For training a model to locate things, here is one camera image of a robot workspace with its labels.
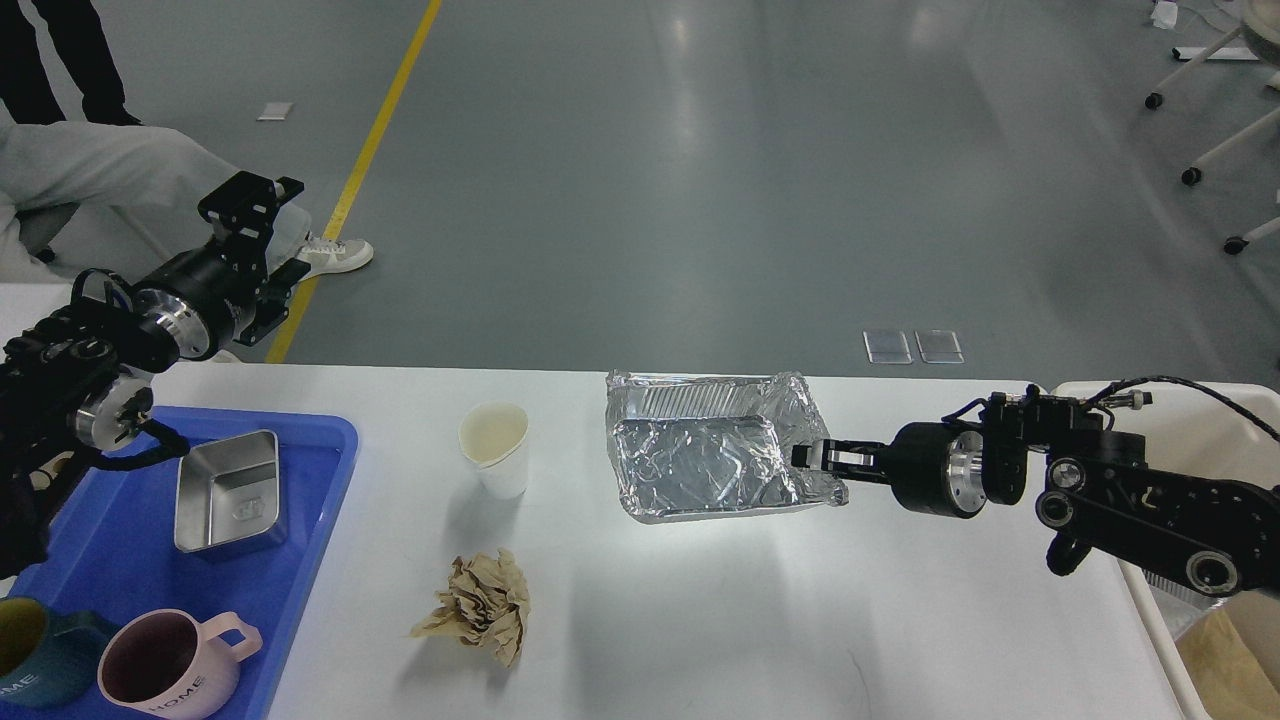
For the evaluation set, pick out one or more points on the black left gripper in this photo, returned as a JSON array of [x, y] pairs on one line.
[[209, 297]]

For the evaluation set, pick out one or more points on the clear floor plate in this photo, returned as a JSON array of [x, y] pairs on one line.
[[887, 347], [939, 347]]

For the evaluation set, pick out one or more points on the dark blue ceramic mug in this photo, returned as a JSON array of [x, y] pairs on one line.
[[49, 659]]

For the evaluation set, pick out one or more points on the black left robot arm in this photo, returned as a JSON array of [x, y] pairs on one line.
[[77, 385]]

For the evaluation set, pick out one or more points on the foil container in bin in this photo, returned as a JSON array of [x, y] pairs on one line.
[[1179, 606]]

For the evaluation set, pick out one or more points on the person in black trousers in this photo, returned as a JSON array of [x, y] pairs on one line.
[[75, 30]]

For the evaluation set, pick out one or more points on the blue plastic tray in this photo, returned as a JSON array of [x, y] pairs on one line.
[[112, 550]]

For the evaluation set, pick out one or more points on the person in grey trousers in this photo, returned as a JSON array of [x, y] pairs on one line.
[[92, 164]]

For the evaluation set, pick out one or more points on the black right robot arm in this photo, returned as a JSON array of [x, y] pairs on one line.
[[1216, 537]]

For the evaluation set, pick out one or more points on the brown paper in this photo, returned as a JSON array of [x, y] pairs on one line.
[[487, 604]]

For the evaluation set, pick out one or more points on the clear floor plate left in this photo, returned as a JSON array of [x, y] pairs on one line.
[[887, 347]]

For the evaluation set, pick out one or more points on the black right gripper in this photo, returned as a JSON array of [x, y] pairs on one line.
[[931, 467]]

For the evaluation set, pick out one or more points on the pink ceramic mug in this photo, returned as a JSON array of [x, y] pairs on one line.
[[167, 664]]

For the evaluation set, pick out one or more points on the white paper cup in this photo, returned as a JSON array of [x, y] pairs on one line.
[[493, 438]]

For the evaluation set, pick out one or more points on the stainless steel rectangular tray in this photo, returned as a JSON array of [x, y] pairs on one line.
[[230, 498]]

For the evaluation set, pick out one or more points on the aluminium foil container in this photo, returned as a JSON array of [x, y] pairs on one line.
[[693, 447]]

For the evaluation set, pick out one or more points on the clear floor plate right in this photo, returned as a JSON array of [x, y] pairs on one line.
[[939, 347]]

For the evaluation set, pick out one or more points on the beige plastic bin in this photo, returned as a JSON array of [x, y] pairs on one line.
[[1225, 667]]

